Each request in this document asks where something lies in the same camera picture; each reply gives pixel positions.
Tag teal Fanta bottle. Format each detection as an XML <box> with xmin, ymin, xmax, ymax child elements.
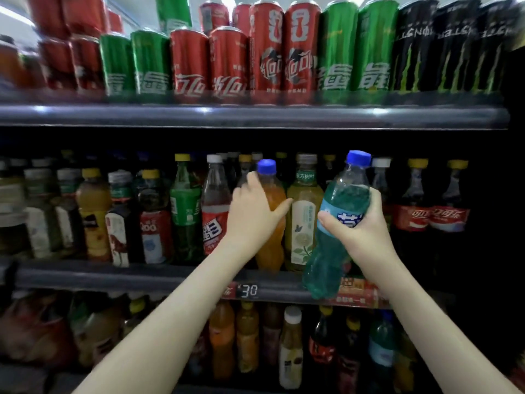
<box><xmin>302</xmin><ymin>150</ymin><xmax>372</xmax><ymax>300</ymax></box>

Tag digital price tag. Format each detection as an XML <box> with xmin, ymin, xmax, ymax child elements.
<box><xmin>234</xmin><ymin>283</ymin><xmax>264</xmax><ymax>299</ymax></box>

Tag person's left forearm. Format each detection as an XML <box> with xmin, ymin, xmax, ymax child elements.
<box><xmin>72</xmin><ymin>246</ymin><xmax>255</xmax><ymax>394</ymax></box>

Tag orange Fanta bottle blue cap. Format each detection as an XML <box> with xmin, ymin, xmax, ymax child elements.
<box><xmin>255</xmin><ymin>159</ymin><xmax>288</xmax><ymax>271</ymax></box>

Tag red shelf label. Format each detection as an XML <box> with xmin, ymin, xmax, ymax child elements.
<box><xmin>324</xmin><ymin>275</ymin><xmax>390</xmax><ymax>309</ymax></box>

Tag drinks shelf unit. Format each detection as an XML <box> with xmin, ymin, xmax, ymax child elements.
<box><xmin>0</xmin><ymin>86</ymin><xmax>525</xmax><ymax>394</ymax></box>

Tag person's right forearm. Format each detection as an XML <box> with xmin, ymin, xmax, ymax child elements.
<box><xmin>361</xmin><ymin>252</ymin><xmax>523</xmax><ymax>394</ymax></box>

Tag person's right hand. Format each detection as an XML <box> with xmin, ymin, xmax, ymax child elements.
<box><xmin>317</xmin><ymin>186</ymin><xmax>396</xmax><ymax>280</ymax></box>

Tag person's left hand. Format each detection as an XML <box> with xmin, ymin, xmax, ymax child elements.
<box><xmin>221</xmin><ymin>170</ymin><xmax>293</xmax><ymax>263</ymax></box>

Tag row of soda cans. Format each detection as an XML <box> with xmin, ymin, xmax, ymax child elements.
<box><xmin>25</xmin><ymin>0</ymin><xmax>525</xmax><ymax>107</ymax></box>

